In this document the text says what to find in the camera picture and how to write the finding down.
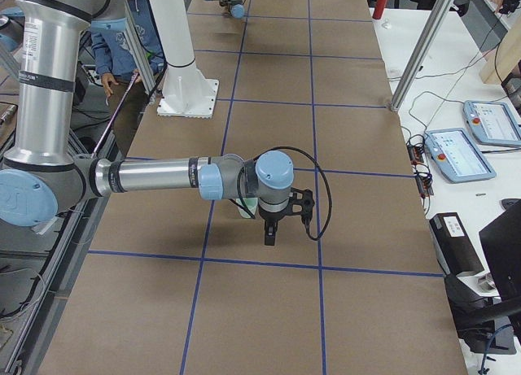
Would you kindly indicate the red cylinder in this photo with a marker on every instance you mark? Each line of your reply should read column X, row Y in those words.
column 378, row 9

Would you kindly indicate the aluminium frame post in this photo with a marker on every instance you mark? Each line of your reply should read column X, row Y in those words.
column 138, row 53
column 427, row 36

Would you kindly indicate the small electronics board with wires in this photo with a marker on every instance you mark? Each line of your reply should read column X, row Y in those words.
column 422, row 173

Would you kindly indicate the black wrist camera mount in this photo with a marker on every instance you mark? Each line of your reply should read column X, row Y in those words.
column 301, row 203

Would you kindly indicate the aluminium frame post left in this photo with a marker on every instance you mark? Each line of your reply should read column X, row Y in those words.
column 138, row 53

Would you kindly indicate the white pedestal column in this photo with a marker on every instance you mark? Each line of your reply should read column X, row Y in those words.
column 186, row 92

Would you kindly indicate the green plastic cup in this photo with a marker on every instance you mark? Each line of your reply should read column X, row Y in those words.
column 247, row 207

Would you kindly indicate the aluminium frame post right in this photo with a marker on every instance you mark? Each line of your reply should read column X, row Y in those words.
column 427, row 36

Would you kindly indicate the teach pendant tablet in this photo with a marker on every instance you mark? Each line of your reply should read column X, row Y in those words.
column 457, row 156
column 492, row 123

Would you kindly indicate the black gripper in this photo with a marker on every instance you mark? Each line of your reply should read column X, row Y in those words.
column 270, row 219

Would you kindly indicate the black box with label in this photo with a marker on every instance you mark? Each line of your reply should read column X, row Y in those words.
column 454, row 250

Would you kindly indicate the person in blue hoodie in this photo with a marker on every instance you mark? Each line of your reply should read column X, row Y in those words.
column 115, row 65

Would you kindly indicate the wooden board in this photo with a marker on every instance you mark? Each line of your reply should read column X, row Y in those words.
column 507, row 55

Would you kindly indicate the far teach pendant tablet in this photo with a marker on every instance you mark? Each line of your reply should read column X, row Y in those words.
column 492, row 123

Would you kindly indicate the black monitor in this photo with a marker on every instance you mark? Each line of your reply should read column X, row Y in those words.
column 500, row 241

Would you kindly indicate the near teach pendant tablet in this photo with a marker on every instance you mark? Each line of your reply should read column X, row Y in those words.
column 457, row 156

